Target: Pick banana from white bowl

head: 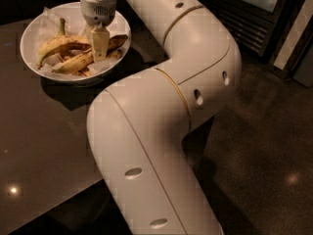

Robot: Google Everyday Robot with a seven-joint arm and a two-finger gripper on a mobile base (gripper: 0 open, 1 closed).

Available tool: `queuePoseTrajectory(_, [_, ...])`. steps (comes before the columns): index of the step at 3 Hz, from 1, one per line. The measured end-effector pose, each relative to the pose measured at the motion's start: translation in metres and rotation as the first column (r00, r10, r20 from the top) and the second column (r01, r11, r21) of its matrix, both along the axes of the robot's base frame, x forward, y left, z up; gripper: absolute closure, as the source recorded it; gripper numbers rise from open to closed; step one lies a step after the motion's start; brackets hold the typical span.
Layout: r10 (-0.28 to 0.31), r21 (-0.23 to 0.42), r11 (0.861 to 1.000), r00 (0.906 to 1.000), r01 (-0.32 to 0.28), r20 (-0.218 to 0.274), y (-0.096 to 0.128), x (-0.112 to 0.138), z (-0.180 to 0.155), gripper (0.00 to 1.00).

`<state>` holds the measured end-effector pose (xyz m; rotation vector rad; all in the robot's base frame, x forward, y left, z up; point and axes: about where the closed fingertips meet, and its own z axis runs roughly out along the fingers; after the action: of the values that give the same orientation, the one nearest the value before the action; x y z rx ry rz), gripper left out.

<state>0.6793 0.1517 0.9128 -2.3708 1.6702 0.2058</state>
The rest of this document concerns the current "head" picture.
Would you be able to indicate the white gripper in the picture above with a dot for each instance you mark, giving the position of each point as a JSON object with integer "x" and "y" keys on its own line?
{"x": 98, "y": 13}

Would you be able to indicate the long spotted front banana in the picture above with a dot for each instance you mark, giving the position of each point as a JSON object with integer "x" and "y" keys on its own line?
{"x": 114, "y": 43}

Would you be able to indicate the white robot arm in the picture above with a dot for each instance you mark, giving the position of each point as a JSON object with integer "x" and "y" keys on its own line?
{"x": 136, "y": 126}

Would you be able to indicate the white paper bowl liner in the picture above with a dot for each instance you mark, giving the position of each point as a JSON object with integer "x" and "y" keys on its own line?
{"x": 64, "y": 52}

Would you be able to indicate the curved yellow back banana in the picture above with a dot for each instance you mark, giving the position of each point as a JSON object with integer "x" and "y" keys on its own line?
{"x": 60, "y": 43}

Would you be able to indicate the white ceramic bowl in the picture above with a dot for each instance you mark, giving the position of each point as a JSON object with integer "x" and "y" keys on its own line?
{"x": 31, "y": 33}

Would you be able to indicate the glass door refrigerator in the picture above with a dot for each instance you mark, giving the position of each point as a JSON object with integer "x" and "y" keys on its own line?
{"x": 256, "y": 24}

